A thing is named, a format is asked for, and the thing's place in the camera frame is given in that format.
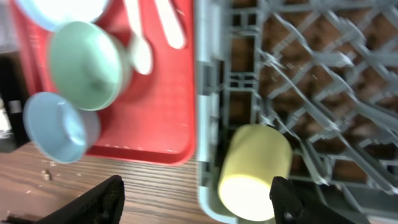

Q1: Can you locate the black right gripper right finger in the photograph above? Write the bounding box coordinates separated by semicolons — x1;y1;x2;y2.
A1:
269;176;353;224

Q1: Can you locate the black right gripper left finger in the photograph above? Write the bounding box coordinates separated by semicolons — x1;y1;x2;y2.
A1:
36;175;125;224

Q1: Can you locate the black food waste bin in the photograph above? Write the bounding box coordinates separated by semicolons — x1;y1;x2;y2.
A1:
1;52;29;153

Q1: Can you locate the green bowl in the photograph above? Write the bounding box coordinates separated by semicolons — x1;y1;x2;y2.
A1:
47;21;132;111

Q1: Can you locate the light blue plate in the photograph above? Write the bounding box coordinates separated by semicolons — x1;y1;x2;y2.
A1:
15;0;112;31

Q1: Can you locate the yellow cup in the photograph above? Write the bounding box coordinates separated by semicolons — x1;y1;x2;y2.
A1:
218;124;293;222

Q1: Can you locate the food scrap on table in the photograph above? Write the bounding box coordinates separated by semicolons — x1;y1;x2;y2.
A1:
41;170;52;181

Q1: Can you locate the white plastic fork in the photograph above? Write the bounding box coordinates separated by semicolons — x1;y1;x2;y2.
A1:
155;0;187;49

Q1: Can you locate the grey dishwasher rack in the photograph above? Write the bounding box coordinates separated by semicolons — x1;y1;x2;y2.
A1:
194;0;397;223

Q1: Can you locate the red plastic tray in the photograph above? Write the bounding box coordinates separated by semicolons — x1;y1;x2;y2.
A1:
7;0;196;166

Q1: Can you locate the light blue bowl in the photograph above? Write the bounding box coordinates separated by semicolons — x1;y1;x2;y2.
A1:
23;91;101;164

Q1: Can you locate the white plastic spoon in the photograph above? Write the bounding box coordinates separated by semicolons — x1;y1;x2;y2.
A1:
124;0;153;75

